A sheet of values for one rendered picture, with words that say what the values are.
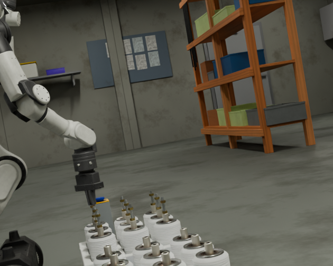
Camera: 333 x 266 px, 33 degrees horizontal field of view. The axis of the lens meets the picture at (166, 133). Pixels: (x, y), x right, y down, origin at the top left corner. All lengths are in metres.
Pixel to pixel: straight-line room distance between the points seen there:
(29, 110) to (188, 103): 9.74
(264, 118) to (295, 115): 0.34
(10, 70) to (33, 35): 9.45
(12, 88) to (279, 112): 4.47
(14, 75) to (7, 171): 0.39
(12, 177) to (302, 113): 4.48
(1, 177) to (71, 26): 9.42
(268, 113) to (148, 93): 5.68
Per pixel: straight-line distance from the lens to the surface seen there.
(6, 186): 2.23
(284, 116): 6.21
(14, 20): 2.65
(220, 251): 1.51
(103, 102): 11.40
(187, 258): 1.60
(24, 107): 2.06
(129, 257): 1.96
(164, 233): 2.00
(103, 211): 2.38
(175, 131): 11.62
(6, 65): 2.06
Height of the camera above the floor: 0.64
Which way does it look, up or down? 2 degrees down
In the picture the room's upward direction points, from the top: 10 degrees counter-clockwise
